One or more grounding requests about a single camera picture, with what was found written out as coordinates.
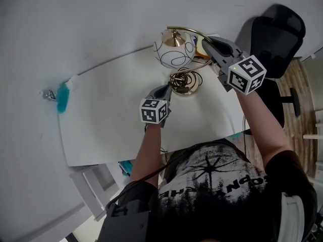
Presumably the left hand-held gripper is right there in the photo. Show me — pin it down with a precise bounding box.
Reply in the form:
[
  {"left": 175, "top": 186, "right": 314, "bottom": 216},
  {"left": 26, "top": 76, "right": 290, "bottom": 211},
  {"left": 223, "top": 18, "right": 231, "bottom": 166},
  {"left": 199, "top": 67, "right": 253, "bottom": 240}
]
[{"left": 139, "top": 83, "right": 173, "bottom": 129}]

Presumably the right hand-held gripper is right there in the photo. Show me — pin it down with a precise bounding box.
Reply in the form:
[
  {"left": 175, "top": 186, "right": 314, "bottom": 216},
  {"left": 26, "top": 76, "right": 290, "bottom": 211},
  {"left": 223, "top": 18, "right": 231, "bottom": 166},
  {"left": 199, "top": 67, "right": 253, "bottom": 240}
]
[{"left": 201, "top": 36, "right": 267, "bottom": 96}]

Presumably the brass lamp with globe shade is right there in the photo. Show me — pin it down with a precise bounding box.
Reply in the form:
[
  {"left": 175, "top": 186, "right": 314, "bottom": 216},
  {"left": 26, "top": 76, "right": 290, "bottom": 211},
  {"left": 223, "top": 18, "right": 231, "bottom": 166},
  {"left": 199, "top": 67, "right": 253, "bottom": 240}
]
[{"left": 153, "top": 26, "right": 213, "bottom": 97}]

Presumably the person's left forearm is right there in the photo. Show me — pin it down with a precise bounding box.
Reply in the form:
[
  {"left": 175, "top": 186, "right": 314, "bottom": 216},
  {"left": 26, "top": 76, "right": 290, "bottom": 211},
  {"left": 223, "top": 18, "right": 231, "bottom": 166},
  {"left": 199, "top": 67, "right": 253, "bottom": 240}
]
[{"left": 129, "top": 123, "right": 163, "bottom": 187}]

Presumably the person's right forearm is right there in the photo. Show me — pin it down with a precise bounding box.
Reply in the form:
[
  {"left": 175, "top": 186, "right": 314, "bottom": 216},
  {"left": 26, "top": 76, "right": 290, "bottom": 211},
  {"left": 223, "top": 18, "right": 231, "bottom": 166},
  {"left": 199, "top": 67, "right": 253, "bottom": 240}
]
[{"left": 235, "top": 89, "right": 294, "bottom": 169}]

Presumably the white desk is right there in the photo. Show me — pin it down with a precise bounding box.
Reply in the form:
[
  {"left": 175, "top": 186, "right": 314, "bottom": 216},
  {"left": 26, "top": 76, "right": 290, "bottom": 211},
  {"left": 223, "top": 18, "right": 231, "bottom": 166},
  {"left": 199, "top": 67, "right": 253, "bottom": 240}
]
[{"left": 58, "top": 33, "right": 251, "bottom": 221}]

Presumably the black mesh office chair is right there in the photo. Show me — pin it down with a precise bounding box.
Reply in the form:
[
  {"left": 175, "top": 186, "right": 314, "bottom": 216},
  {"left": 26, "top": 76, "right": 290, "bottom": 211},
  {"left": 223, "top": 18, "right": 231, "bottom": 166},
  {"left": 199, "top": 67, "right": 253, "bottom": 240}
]
[{"left": 243, "top": 4, "right": 307, "bottom": 136}]

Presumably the teal spray bottle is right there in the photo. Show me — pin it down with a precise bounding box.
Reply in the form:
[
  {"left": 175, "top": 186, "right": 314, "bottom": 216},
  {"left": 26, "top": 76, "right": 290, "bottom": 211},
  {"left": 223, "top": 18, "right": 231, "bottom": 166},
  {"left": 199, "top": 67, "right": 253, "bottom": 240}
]
[{"left": 56, "top": 74, "right": 80, "bottom": 114}]

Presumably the person's black printed t-shirt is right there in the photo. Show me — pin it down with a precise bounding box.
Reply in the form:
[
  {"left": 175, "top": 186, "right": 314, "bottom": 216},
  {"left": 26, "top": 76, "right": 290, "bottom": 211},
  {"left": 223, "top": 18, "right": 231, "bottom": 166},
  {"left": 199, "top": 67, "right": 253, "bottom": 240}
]
[{"left": 118, "top": 139, "right": 319, "bottom": 242}]

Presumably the black device cable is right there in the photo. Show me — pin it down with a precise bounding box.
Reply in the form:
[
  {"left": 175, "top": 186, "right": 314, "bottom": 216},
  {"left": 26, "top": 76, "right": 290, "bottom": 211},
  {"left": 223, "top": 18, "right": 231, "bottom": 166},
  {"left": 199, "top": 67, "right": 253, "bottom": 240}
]
[{"left": 105, "top": 156, "right": 179, "bottom": 210}]

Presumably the black recording device box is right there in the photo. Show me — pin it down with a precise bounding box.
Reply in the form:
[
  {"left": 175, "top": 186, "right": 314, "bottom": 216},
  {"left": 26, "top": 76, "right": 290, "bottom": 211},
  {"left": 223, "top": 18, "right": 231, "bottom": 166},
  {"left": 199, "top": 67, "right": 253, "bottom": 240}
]
[{"left": 96, "top": 200, "right": 152, "bottom": 242}]

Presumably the white shoulder strap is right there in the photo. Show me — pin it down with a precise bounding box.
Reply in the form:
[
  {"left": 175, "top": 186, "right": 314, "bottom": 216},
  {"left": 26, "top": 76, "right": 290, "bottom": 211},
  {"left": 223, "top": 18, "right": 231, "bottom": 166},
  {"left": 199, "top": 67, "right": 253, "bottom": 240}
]
[{"left": 280, "top": 192, "right": 306, "bottom": 242}]

